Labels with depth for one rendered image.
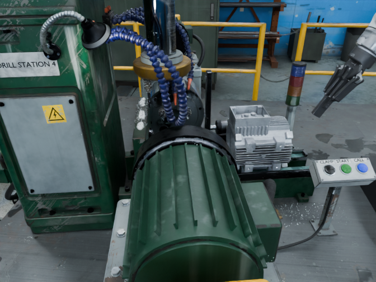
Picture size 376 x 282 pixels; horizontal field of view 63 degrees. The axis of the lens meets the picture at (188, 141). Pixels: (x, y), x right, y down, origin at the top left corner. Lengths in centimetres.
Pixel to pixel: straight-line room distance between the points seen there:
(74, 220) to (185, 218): 79
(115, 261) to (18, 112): 51
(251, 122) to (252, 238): 70
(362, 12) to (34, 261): 616
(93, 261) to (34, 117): 47
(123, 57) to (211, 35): 123
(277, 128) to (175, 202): 79
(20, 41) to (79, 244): 64
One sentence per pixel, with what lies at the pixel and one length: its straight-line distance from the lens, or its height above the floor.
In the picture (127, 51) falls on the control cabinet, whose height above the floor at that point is 52.
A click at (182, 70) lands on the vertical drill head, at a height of 132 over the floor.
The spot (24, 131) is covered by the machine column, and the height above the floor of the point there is 120.
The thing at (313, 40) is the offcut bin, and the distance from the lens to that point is 582.
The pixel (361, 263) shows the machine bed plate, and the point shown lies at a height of 80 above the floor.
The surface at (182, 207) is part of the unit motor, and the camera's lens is 37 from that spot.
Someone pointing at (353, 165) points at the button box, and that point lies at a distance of 104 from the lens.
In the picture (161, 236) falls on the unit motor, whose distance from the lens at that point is 35.
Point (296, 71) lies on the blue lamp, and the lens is 140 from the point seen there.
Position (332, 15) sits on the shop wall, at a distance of 634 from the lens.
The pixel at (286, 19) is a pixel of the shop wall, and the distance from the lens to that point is 615.
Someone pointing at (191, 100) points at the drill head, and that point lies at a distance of 126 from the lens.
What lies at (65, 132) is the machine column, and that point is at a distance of 91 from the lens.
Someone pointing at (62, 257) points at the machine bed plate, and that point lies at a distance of 110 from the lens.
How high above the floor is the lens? 160
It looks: 31 degrees down
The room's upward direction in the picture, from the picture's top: 1 degrees counter-clockwise
